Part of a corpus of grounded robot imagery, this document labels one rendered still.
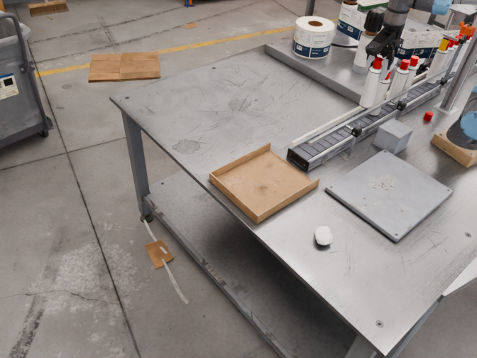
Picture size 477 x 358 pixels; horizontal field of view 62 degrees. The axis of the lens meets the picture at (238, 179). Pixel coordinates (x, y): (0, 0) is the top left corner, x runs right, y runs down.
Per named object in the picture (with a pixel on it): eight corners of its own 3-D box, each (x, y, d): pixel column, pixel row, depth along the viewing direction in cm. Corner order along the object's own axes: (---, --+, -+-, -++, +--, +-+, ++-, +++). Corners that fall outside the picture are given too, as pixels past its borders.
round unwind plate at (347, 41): (338, 20, 246) (339, 19, 245) (380, 38, 229) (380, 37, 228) (305, 32, 231) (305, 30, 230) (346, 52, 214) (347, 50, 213)
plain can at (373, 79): (364, 100, 165) (377, 54, 151) (374, 106, 162) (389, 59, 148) (356, 104, 162) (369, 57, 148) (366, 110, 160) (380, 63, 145)
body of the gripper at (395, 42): (399, 55, 149) (410, 23, 141) (386, 60, 145) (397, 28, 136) (382, 47, 153) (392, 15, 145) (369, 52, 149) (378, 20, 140)
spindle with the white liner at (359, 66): (358, 63, 205) (375, 4, 185) (373, 70, 200) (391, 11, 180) (348, 68, 201) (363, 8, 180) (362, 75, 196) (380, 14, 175)
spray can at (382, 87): (371, 108, 174) (385, 65, 160) (381, 114, 172) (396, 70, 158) (364, 112, 172) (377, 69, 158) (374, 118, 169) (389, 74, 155)
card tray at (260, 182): (269, 149, 158) (270, 141, 155) (318, 185, 144) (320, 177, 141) (209, 180, 143) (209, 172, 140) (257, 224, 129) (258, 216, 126)
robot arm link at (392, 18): (400, 15, 133) (380, 8, 138) (396, 29, 136) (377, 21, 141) (413, 11, 137) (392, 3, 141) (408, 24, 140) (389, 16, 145)
